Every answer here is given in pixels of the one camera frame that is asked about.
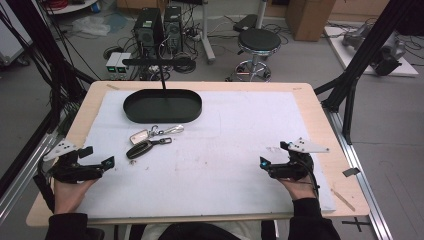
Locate person's left hand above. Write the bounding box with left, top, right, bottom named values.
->
left=53, top=177, right=102, bottom=215

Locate silver car key with keyring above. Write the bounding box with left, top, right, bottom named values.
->
left=128, top=124, right=185, bottom=145

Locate person's right hand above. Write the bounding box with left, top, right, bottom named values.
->
left=277, top=175, right=318, bottom=202

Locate thin wooden stick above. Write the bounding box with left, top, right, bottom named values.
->
left=330, top=188, right=357, bottom=213

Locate black metal frame post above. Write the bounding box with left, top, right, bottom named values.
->
left=313, top=0, right=424, bottom=145
left=0, top=0, right=98, bottom=134

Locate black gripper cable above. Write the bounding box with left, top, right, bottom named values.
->
left=298, top=155, right=322, bottom=198

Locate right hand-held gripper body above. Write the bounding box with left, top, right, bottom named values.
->
left=268, top=136, right=331, bottom=183

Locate clear plastic bag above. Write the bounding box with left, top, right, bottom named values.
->
left=71, top=15, right=112, bottom=37

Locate white platform board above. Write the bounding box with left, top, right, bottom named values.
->
left=323, top=25, right=420, bottom=78

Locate white foam mat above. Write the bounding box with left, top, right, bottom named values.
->
left=75, top=89, right=337, bottom=220

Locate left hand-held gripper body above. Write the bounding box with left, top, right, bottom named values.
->
left=42, top=138, right=105, bottom=185

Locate black tape piece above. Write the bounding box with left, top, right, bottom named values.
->
left=342, top=167, right=362, bottom=178

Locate white power supply unit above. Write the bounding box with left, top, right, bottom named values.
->
left=115, top=52, right=132, bottom=76
left=105, top=51, right=122, bottom=76

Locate black computer tower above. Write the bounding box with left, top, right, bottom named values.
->
left=133, top=7, right=165, bottom=60
left=162, top=5, right=184, bottom=54

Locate aluminium rail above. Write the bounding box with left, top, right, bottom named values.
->
left=323, top=107, right=395, bottom=240
left=0, top=132, right=61, bottom=224

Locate black car key with clip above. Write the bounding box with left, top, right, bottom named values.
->
left=125, top=136, right=174, bottom=160

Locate black round stool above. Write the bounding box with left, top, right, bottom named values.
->
left=225, top=27, right=283, bottom=83

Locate person's lap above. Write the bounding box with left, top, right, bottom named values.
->
left=128, top=220, right=278, bottom=240

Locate wooden table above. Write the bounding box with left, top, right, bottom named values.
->
left=25, top=80, right=371, bottom=228

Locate white desk leg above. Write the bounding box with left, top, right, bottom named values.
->
left=199, top=0, right=217, bottom=65

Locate cardboard box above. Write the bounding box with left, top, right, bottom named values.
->
left=285, top=0, right=336, bottom=43

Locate black oval tray with hanger bar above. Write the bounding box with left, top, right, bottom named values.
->
left=121, top=57, right=204, bottom=125

